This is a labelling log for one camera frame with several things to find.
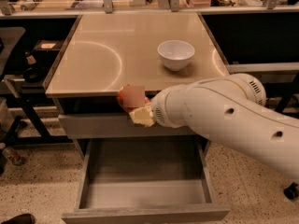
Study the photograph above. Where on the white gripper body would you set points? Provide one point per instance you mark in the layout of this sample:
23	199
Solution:
163	108

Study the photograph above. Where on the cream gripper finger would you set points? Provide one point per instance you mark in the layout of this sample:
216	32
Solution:
142	116

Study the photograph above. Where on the red coke can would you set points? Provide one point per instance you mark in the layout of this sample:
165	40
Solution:
131	97

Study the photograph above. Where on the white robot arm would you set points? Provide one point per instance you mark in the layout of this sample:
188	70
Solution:
229	111

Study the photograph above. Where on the closed grey top drawer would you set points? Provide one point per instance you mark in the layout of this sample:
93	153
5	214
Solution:
109	125

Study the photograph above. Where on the grey drawer cabinet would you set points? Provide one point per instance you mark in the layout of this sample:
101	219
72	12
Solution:
108	51

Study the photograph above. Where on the open grey middle drawer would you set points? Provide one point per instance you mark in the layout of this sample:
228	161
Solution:
146	180

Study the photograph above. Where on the white ceramic bowl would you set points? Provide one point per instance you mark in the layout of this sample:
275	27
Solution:
175	54

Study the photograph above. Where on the plastic bottle on floor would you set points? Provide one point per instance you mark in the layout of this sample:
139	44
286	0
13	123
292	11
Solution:
11	154

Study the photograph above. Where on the black office chair base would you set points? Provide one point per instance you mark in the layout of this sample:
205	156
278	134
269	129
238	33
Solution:
292	192

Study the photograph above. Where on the dark shoe on floor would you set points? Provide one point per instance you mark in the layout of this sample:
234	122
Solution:
21	219

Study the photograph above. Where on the black desk frame left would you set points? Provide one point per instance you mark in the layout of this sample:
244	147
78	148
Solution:
44	138

